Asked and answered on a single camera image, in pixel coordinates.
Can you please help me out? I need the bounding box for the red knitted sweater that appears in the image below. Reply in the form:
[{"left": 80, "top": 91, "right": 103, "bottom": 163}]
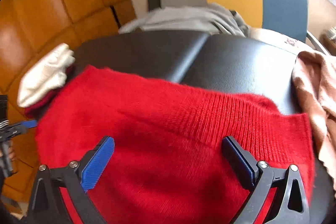
[{"left": 35, "top": 66, "right": 314, "bottom": 223}]

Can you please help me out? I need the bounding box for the person's left hand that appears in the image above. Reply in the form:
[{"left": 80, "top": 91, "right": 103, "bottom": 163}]
[{"left": 7, "top": 146, "right": 15, "bottom": 161}]

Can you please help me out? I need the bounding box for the white folded knit garment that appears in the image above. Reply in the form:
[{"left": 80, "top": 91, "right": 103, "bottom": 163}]
[{"left": 17, "top": 43, "right": 75, "bottom": 108}]

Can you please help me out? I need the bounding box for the wooden wardrobe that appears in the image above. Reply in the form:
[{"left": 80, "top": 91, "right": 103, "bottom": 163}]
[{"left": 0, "top": 0, "right": 137, "bottom": 204}]

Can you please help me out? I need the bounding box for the pink brown knit sweater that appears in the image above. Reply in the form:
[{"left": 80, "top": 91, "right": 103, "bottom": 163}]
[{"left": 292, "top": 51, "right": 336, "bottom": 188}]

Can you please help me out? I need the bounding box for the white pillow with print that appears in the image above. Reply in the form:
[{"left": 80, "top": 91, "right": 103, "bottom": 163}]
[{"left": 248, "top": 27, "right": 314, "bottom": 55}]

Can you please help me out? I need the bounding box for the cluttered wooden desk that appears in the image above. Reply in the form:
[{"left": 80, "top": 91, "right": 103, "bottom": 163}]
[{"left": 322, "top": 27, "right": 336, "bottom": 56}]

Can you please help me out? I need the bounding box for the grey hoodie garment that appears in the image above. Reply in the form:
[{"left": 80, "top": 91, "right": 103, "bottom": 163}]
[{"left": 118, "top": 3, "right": 250, "bottom": 38}]

